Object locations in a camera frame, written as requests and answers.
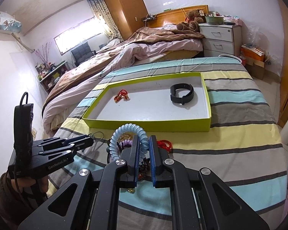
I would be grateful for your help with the person's left hand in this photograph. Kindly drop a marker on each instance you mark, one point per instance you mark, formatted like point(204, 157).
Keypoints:
point(43, 186)

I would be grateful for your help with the green shallow cardboard box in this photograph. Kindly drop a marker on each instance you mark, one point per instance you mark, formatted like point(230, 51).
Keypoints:
point(146, 105)

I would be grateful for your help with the pink duvet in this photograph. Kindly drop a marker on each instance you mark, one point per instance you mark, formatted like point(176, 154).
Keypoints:
point(144, 52)

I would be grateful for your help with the white drawer nightstand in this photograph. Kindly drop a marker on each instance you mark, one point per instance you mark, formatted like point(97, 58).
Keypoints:
point(218, 39)

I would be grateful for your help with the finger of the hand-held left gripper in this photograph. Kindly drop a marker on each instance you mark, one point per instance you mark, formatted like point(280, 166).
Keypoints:
point(82, 141)
point(60, 155)

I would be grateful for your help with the cluttered low shelf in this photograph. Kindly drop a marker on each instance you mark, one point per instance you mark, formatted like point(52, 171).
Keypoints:
point(51, 76)

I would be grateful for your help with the air conditioner pipe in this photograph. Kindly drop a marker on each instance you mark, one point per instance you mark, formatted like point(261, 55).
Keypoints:
point(22, 43)

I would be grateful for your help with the wooden wardrobe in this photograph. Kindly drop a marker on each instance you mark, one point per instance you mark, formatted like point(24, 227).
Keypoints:
point(124, 9)

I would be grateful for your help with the stack of books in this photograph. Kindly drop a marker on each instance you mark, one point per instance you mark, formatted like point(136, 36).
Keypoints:
point(253, 52)

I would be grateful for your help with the white round bin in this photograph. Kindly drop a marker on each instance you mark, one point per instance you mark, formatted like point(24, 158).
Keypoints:
point(229, 57)

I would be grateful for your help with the brown teddy bear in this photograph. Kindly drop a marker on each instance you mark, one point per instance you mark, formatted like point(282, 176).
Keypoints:
point(190, 22)

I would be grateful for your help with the red gold knot charm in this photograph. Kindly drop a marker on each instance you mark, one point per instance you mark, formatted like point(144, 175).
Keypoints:
point(120, 97)

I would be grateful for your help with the clear plastic bag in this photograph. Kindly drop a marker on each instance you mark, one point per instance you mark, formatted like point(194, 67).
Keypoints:
point(259, 34)

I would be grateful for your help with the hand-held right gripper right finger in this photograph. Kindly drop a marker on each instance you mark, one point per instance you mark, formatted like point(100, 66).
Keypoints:
point(152, 163)

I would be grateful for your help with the green basin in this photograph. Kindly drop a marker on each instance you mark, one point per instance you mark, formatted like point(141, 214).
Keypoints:
point(214, 20)

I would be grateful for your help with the wooden headboard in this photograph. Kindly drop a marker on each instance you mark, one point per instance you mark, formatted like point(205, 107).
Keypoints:
point(168, 16)

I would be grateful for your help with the grey chair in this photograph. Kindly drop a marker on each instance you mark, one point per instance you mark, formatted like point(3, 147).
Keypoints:
point(82, 54)

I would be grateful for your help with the window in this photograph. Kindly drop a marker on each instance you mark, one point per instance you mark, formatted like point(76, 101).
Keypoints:
point(79, 34)

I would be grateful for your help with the pink flower branches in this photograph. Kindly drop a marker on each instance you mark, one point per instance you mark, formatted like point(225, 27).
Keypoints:
point(42, 54)

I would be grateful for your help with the person's left forearm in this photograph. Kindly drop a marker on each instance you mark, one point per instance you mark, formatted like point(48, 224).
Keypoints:
point(4, 203)

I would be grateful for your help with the patterned curtain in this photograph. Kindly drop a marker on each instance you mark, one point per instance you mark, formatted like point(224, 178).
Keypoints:
point(105, 16)

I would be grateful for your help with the wooden door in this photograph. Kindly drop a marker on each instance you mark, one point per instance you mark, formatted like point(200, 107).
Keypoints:
point(286, 60)

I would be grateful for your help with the black smart band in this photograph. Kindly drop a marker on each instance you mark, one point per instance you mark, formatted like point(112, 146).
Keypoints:
point(174, 98)

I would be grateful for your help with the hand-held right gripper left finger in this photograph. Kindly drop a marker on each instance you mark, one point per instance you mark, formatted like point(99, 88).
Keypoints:
point(135, 163)

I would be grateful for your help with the covered air conditioner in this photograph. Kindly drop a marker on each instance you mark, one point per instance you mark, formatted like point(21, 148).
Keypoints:
point(7, 24)

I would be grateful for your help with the red knot tassel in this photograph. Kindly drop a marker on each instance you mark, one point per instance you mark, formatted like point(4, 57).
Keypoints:
point(164, 145)

